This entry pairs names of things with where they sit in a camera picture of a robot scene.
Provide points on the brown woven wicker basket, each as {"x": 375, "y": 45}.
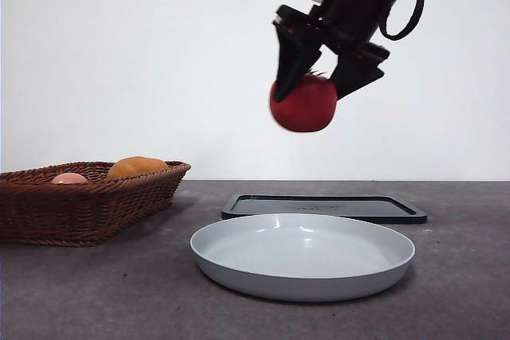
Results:
{"x": 79, "y": 212}

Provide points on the pale grey round plate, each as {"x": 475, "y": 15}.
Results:
{"x": 299, "y": 284}

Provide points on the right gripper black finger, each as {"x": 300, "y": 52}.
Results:
{"x": 354, "y": 73}
{"x": 293, "y": 65}

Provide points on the red tomato with green stem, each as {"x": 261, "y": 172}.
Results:
{"x": 307, "y": 109}

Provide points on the pink round fruit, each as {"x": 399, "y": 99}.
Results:
{"x": 68, "y": 179}

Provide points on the black rectangular tray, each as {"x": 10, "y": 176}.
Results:
{"x": 338, "y": 208}

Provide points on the orange round fruit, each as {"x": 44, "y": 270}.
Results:
{"x": 137, "y": 166}

